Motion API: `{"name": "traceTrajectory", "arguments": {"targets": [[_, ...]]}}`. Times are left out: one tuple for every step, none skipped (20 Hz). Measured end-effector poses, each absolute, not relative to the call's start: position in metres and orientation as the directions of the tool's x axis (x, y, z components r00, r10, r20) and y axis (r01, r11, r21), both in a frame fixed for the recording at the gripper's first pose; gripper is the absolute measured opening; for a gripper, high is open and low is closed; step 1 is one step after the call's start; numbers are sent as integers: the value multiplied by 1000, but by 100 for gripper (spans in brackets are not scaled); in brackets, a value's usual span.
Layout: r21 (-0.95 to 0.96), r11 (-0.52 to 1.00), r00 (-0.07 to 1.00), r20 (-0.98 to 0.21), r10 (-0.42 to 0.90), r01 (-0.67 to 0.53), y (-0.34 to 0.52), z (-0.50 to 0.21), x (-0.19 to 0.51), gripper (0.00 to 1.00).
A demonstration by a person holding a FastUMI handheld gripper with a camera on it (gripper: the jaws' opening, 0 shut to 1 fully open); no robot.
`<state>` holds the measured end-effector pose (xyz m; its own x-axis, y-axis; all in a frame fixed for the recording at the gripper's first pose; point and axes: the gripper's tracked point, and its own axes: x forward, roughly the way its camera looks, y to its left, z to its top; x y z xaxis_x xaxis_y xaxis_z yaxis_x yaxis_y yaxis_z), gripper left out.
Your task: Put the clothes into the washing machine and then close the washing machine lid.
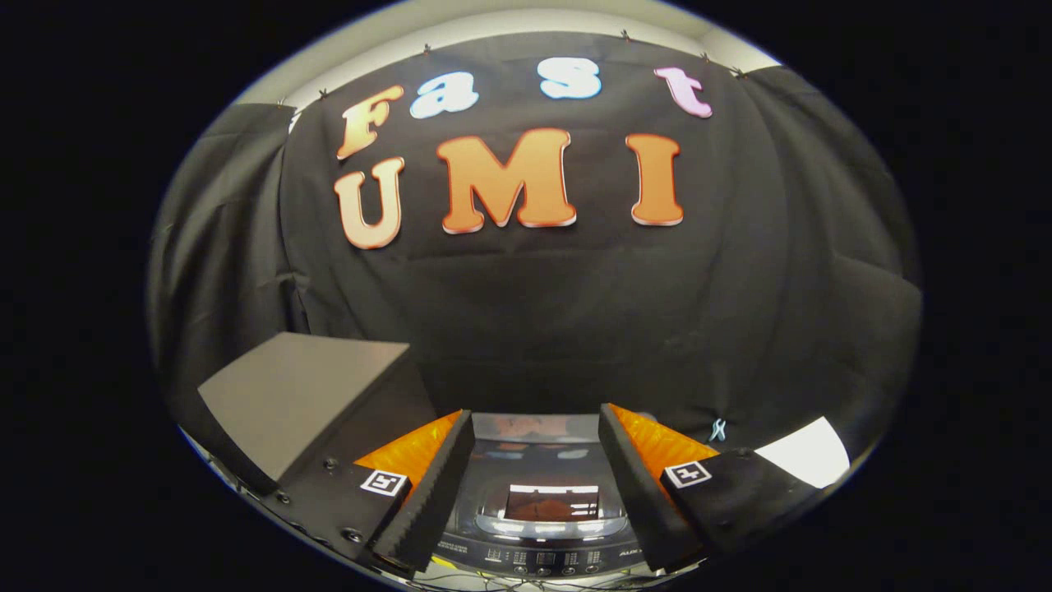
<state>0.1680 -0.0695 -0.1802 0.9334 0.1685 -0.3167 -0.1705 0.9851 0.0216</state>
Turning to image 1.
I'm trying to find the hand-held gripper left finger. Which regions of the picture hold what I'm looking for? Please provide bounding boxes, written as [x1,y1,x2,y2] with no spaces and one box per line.
[275,409,477,575]

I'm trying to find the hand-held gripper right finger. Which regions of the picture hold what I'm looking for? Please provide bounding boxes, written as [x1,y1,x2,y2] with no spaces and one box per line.
[598,402,824,575]

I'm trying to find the dark glass washing machine lid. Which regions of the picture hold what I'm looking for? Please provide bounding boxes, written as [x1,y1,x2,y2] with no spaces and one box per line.
[460,413,638,539]

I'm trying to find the grey washing machine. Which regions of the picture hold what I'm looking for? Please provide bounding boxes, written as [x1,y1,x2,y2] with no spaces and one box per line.
[427,411,658,580]

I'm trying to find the grey box stand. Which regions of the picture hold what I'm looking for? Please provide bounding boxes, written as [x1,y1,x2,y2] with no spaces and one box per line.
[197,331,438,496]

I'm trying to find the white flat panel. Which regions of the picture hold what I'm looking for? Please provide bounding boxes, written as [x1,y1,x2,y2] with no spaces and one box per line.
[754,417,851,490]

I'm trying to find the row of black cloth clips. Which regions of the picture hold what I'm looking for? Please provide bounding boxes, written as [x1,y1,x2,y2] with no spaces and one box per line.
[278,30,749,108]

